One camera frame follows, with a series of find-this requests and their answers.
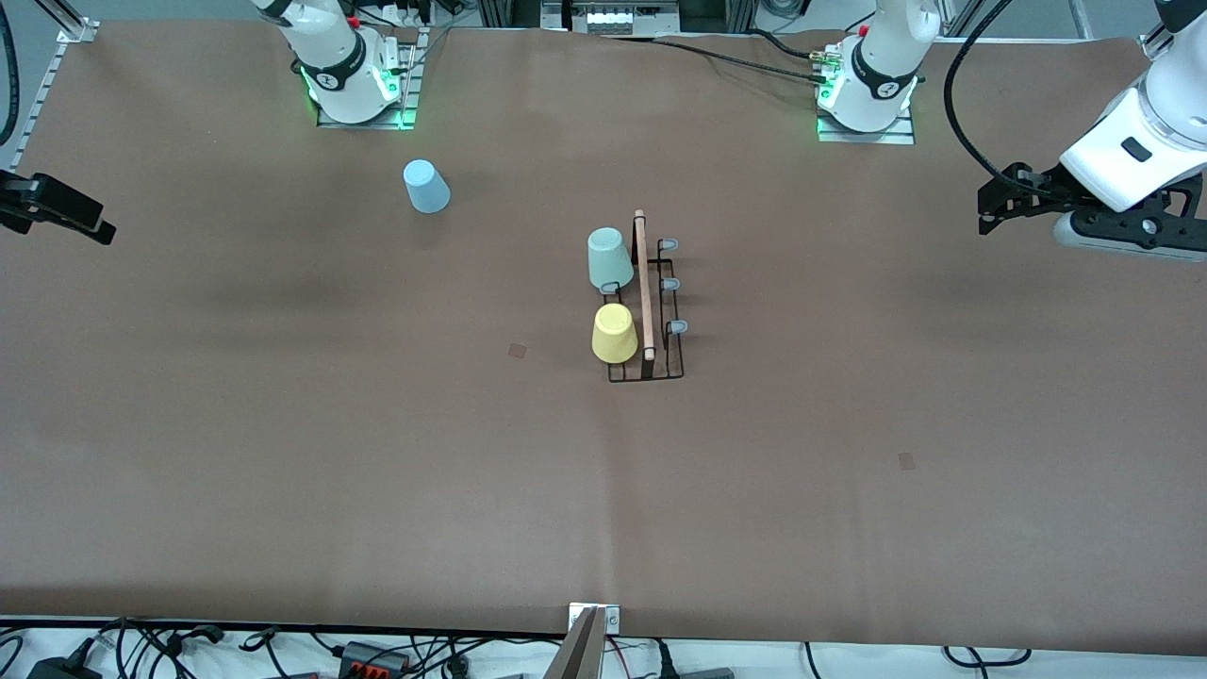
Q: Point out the yellow cup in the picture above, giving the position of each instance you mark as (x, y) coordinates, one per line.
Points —
(615, 335)

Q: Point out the black orange connector block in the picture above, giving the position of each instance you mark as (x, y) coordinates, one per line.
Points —
(372, 658)

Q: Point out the aluminium frame profile with bracket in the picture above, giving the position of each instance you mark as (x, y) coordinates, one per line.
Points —
(1149, 47)
(77, 31)

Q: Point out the pale green cup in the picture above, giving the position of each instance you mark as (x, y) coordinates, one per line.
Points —
(608, 259)

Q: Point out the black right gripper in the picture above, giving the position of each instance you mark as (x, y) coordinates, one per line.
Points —
(28, 200)

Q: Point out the white power strip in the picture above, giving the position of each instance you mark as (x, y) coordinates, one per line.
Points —
(405, 14)

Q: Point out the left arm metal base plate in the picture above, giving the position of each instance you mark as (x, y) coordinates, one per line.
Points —
(868, 138)

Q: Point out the black power adapter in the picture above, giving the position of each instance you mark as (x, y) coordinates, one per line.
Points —
(61, 670)

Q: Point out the light blue cup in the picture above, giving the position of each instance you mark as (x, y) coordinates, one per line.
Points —
(426, 189)

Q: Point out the brown table cover sheet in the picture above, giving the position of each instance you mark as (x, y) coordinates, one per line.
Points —
(660, 519)

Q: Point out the grey flat box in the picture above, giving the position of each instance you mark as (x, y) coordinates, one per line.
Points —
(707, 674)

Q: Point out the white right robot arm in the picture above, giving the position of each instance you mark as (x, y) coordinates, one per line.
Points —
(330, 66)

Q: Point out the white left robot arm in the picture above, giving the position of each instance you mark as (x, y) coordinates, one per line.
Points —
(1132, 141)

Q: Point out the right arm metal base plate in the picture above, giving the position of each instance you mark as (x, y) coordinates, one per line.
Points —
(413, 66)

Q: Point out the grey frame strut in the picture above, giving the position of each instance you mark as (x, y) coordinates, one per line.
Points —
(1082, 19)

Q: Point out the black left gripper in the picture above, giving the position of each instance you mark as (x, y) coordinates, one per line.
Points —
(1040, 195)

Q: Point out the black plug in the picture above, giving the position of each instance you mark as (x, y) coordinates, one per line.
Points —
(665, 665)

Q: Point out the white connector terminal block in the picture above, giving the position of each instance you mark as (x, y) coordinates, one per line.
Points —
(608, 17)

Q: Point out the aluminium post with bracket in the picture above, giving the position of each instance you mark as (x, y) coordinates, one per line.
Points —
(577, 655)

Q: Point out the perforated metal rail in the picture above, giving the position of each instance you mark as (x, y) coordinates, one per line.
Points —
(40, 108)

